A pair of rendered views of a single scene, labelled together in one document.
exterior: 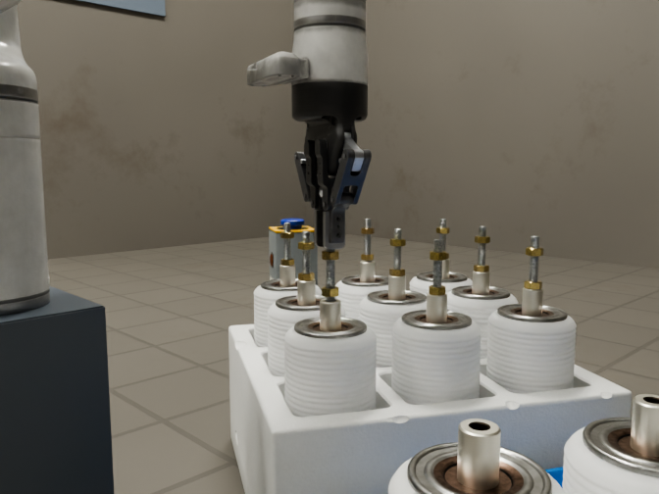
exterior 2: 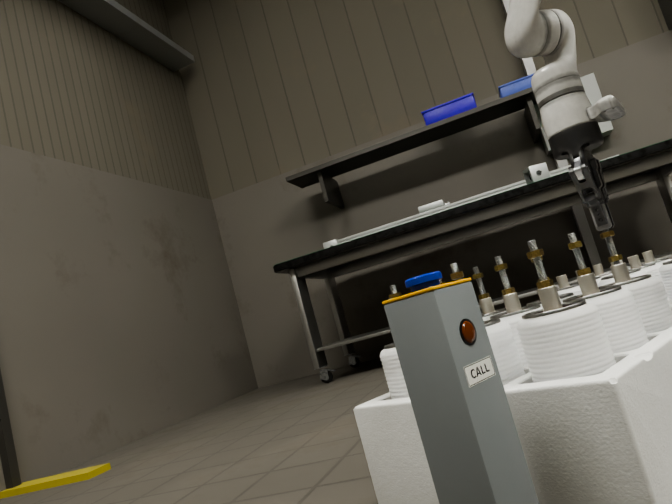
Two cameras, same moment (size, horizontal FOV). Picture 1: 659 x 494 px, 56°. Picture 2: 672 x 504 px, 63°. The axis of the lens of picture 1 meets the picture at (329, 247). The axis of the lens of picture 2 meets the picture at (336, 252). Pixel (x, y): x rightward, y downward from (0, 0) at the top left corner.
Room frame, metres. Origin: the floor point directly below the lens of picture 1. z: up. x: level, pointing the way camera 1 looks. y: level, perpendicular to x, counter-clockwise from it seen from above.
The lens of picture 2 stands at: (1.39, 0.53, 0.30)
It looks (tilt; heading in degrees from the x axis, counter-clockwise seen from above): 8 degrees up; 241
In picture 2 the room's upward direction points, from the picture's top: 15 degrees counter-clockwise
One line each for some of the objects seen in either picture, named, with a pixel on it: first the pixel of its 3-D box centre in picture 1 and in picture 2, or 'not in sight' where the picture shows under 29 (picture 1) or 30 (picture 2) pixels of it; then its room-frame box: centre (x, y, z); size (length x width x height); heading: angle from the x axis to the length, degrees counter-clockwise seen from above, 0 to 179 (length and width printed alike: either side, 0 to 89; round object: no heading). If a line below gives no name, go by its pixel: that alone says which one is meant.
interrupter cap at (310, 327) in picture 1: (329, 327); (623, 283); (0.62, 0.00, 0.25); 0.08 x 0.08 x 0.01
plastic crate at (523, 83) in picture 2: not in sight; (523, 89); (-1.60, -1.78, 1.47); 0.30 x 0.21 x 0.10; 134
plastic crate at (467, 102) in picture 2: not in sight; (451, 115); (-1.26, -2.13, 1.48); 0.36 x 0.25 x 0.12; 134
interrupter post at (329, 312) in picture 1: (329, 316); (621, 274); (0.62, 0.00, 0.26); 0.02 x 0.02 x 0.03
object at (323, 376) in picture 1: (329, 412); (644, 342); (0.62, 0.00, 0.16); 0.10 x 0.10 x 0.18
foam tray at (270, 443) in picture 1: (394, 419); (548, 419); (0.77, -0.09, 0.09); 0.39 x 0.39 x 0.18; 15
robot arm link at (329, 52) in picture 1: (312, 52); (578, 108); (0.61, 0.02, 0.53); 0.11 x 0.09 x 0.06; 116
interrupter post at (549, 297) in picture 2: (287, 276); (550, 300); (0.85, 0.06, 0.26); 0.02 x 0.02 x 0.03
